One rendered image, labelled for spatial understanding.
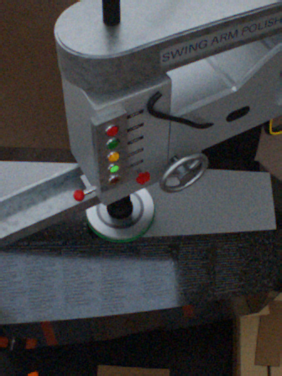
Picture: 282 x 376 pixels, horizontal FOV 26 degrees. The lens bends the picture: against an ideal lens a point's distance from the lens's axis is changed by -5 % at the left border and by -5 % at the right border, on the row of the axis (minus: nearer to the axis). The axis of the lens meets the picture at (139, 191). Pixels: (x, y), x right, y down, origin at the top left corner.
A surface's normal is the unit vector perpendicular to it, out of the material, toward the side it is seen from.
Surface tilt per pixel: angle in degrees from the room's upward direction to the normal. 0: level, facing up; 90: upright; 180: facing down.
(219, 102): 90
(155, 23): 0
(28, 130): 0
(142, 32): 0
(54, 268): 45
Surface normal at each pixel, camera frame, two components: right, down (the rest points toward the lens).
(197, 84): -0.06, -0.50
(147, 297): 0.04, 0.22
